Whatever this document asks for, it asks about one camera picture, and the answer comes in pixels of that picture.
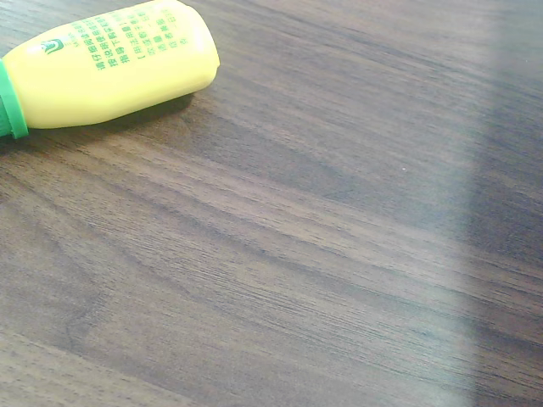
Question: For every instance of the yellow bottle with green cap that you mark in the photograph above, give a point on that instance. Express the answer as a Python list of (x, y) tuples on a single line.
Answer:
[(106, 85)]

